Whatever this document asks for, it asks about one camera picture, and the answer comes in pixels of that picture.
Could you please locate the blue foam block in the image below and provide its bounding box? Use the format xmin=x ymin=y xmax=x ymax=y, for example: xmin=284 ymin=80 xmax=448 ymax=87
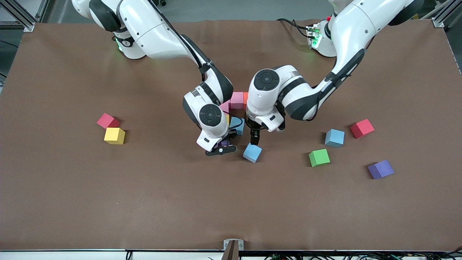
xmin=243 ymin=143 xmax=263 ymax=164
xmin=230 ymin=117 xmax=245 ymax=136
xmin=324 ymin=129 xmax=345 ymax=148

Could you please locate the green foam block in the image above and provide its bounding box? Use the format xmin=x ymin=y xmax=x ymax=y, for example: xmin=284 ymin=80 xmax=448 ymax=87
xmin=309 ymin=148 xmax=331 ymax=168

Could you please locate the brown table cover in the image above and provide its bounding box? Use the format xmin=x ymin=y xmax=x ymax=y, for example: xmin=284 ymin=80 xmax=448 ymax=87
xmin=0 ymin=19 xmax=462 ymax=251

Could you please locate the red foam block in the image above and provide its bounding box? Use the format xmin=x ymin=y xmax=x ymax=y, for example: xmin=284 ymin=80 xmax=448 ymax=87
xmin=350 ymin=118 xmax=375 ymax=139
xmin=96 ymin=113 xmax=121 ymax=129

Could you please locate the metal base connector plate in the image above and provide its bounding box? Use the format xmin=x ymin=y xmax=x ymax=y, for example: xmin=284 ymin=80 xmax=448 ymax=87
xmin=306 ymin=23 xmax=322 ymax=49

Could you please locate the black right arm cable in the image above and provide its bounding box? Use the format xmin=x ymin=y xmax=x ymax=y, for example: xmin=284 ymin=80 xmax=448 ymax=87
xmin=150 ymin=0 xmax=236 ymax=130

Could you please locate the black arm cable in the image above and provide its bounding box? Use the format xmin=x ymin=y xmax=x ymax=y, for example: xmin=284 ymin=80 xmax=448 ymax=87
xmin=150 ymin=0 xmax=236 ymax=130
xmin=314 ymin=36 xmax=376 ymax=91

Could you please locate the black base power cable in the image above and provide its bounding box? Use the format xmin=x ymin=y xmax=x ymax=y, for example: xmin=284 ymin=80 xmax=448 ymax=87
xmin=276 ymin=18 xmax=311 ymax=39

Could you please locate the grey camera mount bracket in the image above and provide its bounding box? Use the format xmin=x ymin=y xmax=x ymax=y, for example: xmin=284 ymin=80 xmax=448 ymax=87
xmin=223 ymin=238 xmax=244 ymax=260

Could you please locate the tangled cable bundle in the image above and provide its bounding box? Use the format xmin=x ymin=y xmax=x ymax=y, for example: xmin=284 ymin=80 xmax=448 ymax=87
xmin=263 ymin=251 xmax=462 ymax=260

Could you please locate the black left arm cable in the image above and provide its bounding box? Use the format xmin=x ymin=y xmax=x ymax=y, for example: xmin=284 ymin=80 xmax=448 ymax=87
xmin=314 ymin=36 xmax=376 ymax=91

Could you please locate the white table edge rail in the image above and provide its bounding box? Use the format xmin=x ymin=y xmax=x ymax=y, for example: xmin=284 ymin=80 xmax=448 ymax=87
xmin=0 ymin=249 xmax=462 ymax=260

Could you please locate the aluminium frame profile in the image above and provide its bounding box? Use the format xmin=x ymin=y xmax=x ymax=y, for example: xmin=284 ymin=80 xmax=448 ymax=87
xmin=0 ymin=0 xmax=49 ymax=33
xmin=420 ymin=0 xmax=462 ymax=29

